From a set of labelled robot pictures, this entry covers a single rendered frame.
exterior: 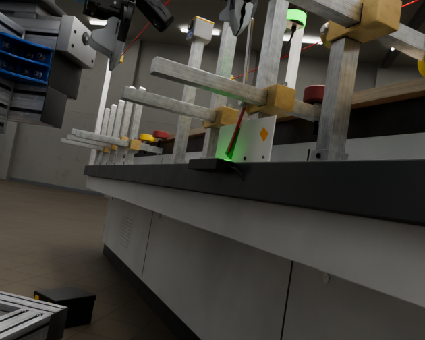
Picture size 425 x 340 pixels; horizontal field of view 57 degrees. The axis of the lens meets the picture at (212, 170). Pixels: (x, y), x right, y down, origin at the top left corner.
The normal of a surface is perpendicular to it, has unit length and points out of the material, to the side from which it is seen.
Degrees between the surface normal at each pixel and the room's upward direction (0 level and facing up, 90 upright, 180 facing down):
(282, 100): 90
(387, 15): 90
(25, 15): 90
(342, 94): 90
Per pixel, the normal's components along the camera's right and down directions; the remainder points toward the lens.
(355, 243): -0.89, -0.18
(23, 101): -0.17, -0.10
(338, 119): 0.43, 0.01
